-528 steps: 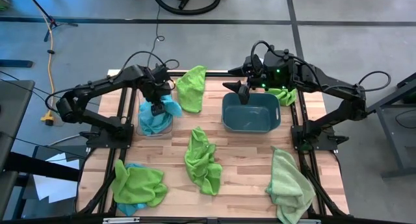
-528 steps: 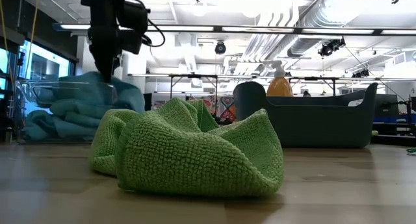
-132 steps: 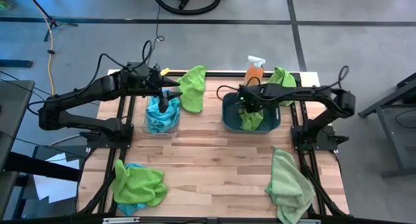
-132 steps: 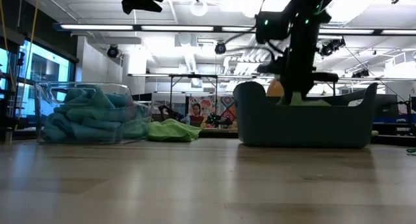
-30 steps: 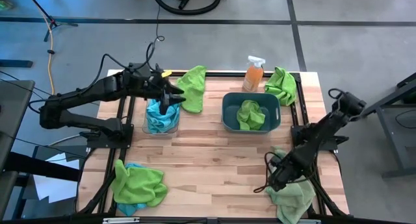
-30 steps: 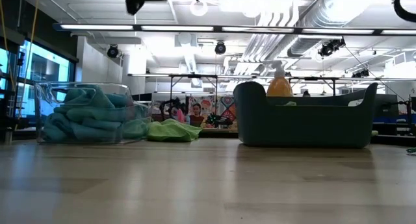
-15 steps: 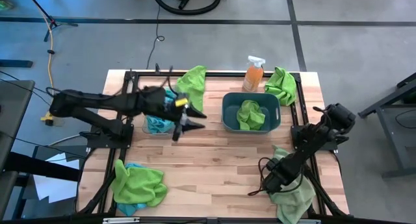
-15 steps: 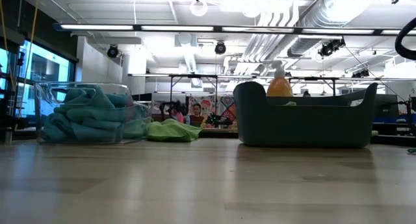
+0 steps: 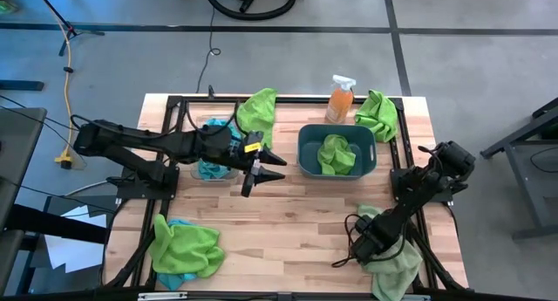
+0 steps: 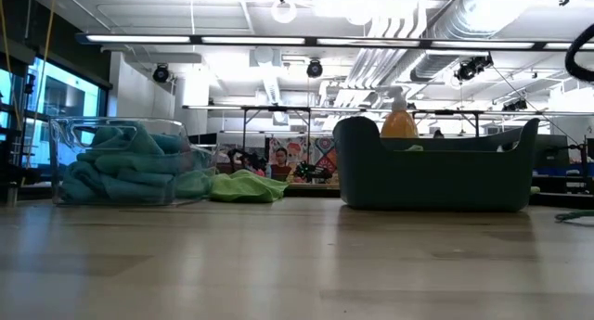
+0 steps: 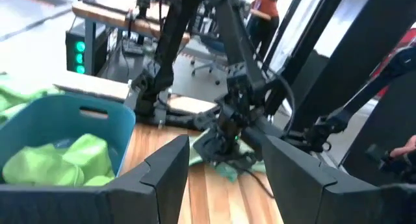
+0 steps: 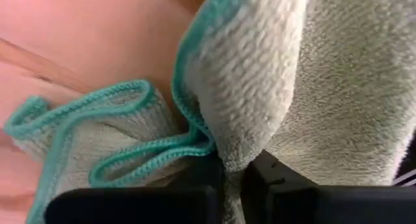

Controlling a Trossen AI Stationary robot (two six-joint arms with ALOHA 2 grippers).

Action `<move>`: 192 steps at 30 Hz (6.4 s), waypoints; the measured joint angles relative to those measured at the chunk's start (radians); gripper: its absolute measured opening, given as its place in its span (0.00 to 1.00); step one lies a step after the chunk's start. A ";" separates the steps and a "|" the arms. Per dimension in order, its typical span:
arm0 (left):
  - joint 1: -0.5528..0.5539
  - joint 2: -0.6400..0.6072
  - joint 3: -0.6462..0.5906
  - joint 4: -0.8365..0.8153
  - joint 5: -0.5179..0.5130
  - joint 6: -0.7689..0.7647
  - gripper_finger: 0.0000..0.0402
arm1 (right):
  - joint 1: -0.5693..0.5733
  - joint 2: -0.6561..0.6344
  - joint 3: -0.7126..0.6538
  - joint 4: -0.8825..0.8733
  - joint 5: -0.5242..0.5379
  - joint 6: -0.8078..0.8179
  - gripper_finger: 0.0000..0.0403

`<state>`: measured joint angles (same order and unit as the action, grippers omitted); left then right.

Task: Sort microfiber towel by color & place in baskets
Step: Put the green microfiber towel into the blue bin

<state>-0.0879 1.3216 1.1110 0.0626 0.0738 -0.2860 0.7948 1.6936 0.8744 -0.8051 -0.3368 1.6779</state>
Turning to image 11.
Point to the person's hand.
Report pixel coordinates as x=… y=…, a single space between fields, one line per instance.
x=406 y=149

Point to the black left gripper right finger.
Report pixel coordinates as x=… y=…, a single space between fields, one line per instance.
x=302 y=191

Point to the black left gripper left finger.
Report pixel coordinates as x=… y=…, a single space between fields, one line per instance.
x=156 y=191

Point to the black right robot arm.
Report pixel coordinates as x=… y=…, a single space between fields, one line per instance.
x=175 y=39

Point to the red panel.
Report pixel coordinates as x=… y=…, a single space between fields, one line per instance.
x=411 y=39

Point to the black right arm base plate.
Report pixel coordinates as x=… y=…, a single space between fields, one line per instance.
x=156 y=118

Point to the pale green microfiber towel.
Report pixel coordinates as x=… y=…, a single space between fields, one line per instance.
x=227 y=173

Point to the blue office chair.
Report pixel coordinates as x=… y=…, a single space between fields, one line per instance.
x=211 y=45

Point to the black handheld device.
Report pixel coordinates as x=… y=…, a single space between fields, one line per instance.
x=393 y=165

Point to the teal plastic basket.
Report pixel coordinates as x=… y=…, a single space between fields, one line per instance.
x=48 y=120

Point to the bright green microfiber towel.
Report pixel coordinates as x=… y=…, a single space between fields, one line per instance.
x=39 y=167
x=13 y=100
x=91 y=152

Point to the wooden workbench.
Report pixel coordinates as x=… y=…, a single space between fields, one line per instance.
x=113 y=17

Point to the person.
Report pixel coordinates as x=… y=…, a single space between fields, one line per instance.
x=266 y=22

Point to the black computer with green lights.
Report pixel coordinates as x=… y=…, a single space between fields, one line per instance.
x=73 y=39

